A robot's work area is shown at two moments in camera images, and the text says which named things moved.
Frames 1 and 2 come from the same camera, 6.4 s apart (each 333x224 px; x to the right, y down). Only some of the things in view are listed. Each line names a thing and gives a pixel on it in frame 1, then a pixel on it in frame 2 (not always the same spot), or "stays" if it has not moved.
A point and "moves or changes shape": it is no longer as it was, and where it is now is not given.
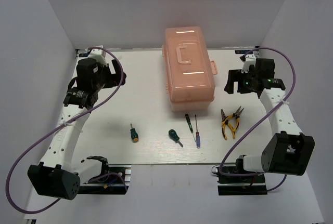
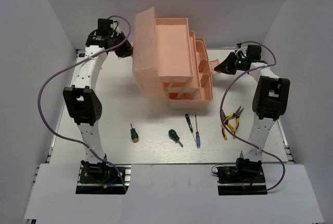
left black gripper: x=114 y=79 to x=127 y=50
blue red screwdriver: x=197 y=139 stays
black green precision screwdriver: x=187 y=117 stays
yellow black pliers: x=225 y=122 stays
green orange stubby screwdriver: x=134 y=134 stays
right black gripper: x=236 y=75 to x=227 y=66
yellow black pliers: x=236 y=115 stays
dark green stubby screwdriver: x=173 y=135 stays
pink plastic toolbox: x=190 y=81 moves or changes shape
